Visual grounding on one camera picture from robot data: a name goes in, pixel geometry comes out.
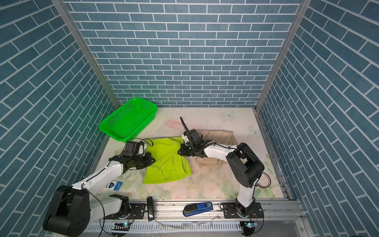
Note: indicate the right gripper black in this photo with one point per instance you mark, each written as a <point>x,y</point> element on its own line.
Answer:
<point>183,151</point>

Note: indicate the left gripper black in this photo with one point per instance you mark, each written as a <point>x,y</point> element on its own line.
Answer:
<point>149,160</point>

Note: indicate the lime green shorts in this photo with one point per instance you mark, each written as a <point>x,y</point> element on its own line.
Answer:
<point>169,165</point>

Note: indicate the beige drawstring shorts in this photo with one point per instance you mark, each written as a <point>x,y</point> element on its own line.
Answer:
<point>223,137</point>

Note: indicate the green plastic basket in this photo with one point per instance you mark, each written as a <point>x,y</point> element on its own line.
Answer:
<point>129,120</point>

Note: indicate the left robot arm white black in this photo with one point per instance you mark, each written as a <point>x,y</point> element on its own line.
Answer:
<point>88,189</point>

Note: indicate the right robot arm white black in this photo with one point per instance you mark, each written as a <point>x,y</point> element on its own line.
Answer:
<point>244,163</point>

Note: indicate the white blue paper card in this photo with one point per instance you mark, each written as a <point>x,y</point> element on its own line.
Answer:
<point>113,185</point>

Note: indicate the black remote-like device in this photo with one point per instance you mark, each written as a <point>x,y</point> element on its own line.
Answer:
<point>150,209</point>

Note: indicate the blue black stapler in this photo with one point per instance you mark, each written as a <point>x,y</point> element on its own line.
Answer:
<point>197,208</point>

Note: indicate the left circuit board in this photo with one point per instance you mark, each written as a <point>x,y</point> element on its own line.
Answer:
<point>121,227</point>

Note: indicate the circuit board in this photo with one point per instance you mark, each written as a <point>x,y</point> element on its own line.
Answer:
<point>248,228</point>
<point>121,227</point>

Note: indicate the right circuit board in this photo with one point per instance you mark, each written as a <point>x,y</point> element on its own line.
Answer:
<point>248,228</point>

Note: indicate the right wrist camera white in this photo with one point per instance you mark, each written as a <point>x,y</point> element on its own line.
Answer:
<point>186,139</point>

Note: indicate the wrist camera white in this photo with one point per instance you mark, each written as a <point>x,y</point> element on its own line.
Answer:
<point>186,139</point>
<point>142,147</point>

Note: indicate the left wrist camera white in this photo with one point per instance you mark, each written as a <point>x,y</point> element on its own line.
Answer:
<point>142,147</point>

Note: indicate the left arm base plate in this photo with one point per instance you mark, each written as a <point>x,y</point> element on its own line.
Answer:
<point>136,212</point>

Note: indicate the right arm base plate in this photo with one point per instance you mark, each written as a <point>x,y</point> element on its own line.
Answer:
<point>234,210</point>

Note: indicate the aluminium front rail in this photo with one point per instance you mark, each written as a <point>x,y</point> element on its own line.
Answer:
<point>273,210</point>

